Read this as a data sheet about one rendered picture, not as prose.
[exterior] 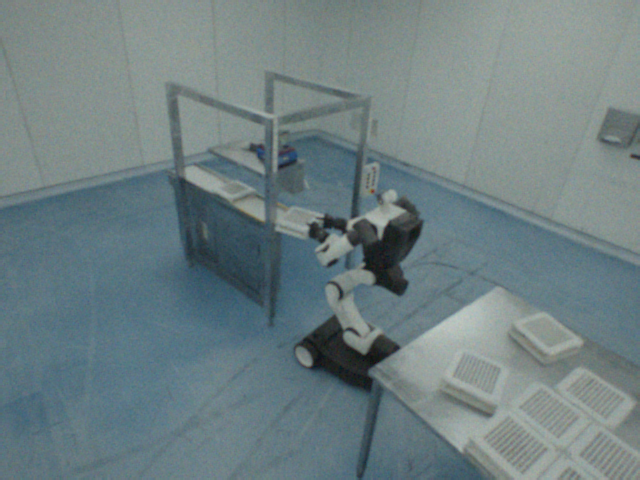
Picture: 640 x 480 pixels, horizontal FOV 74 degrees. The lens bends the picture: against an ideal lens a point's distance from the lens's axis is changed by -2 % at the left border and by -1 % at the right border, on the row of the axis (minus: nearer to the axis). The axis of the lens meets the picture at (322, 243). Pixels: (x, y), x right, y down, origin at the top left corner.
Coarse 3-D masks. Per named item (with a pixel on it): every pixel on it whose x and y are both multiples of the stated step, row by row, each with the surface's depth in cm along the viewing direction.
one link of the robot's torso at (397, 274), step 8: (368, 264) 259; (376, 264) 256; (384, 272) 253; (392, 272) 254; (400, 272) 258; (384, 280) 255; (392, 280) 252; (400, 280) 254; (392, 288) 255; (400, 288) 252
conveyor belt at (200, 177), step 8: (184, 168) 382; (192, 168) 384; (192, 176) 369; (200, 176) 370; (208, 176) 371; (200, 184) 356; (208, 184) 357; (216, 184) 358; (248, 200) 337; (256, 200) 338; (248, 208) 325; (256, 208) 326; (264, 208) 328; (256, 216) 316; (264, 216) 316; (280, 216) 318
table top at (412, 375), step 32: (448, 320) 227; (480, 320) 229; (512, 320) 231; (416, 352) 206; (448, 352) 207; (480, 352) 209; (512, 352) 210; (608, 352) 215; (384, 384) 189; (416, 384) 189; (512, 384) 193; (544, 384) 194; (416, 416) 178; (448, 416) 176; (480, 416) 177
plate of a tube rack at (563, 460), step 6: (564, 456) 156; (558, 462) 154; (564, 462) 154; (570, 462) 154; (552, 468) 152; (558, 468) 152; (564, 468) 152; (576, 468) 153; (546, 474) 150; (552, 474) 150; (558, 474) 150; (576, 474) 151; (582, 474) 151; (588, 474) 151
